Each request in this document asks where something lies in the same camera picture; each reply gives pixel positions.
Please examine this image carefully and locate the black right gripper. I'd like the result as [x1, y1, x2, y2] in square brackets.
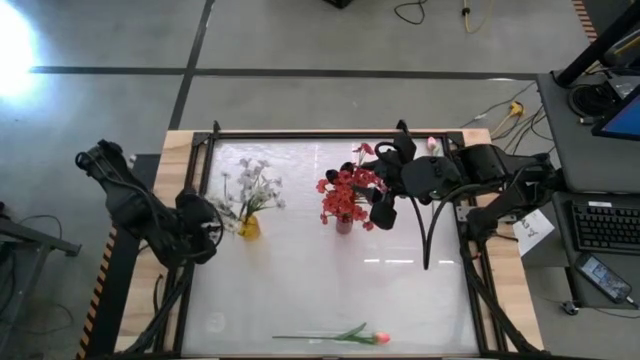
[368, 131, 464, 232]

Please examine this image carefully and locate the white artificial flower spray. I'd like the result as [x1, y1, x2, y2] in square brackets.
[234, 157, 287, 224]
[205, 169, 242, 236]

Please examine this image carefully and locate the red artificial flower spray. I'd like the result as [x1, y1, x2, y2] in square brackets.
[314, 167, 376, 232]
[349, 142, 390, 201]

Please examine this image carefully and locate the yellow textured glass vase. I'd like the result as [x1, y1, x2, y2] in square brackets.
[237, 214, 262, 242]

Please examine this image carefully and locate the black base hazard stripe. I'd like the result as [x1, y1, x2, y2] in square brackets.
[74, 153, 164, 360]

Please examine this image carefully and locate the white paper sheet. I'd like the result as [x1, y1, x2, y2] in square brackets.
[512, 208, 556, 258]

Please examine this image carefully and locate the dark grey metal stand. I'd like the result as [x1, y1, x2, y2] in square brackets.
[0, 199, 82, 360]

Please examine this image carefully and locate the dark grey desk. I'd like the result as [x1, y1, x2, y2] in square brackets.
[519, 192, 640, 309]

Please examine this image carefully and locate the light grey desk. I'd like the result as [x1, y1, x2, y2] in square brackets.
[536, 72, 640, 195]

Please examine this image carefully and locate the black keyboard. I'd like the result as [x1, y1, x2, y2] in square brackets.
[569, 199, 640, 257]

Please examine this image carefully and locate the black smartphone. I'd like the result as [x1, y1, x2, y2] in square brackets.
[573, 252, 635, 305]

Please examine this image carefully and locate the lit computer monitor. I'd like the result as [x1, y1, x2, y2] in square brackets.
[591, 84, 640, 142]

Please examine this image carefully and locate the black tall pole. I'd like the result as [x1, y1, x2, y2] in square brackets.
[554, 0, 640, 88]

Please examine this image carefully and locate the grey device yellow stripe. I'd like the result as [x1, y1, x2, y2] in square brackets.
[604, 27, 640, 71]

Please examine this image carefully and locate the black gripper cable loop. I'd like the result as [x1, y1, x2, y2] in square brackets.
[373, 141, 399, 167]

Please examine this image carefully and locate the long black gripper cable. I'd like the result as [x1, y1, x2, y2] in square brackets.
[408, 183, 504, 271]

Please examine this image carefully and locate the black aluminium table frame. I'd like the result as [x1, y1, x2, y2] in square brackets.
[179, 129, 504, 359]

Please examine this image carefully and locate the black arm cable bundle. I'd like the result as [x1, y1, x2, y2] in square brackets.
[119, 264, 197, 357]
[458, 234, 544, 357]

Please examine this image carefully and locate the yellow plug power cable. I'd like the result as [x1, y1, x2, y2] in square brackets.
[492, 101, 526, 139]

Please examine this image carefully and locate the thin floor cable bundle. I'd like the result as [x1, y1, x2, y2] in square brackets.
[459, 82, 556, 176]

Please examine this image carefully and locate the black floor cable loop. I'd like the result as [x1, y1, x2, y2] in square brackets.
[393, 0, 428, 26]

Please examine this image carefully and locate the yellow floor cable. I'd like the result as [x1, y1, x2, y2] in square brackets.
[462, 0, 495, 35]

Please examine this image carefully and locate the coiled black cable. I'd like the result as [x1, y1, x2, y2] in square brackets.
[568, 81, 615, 120]

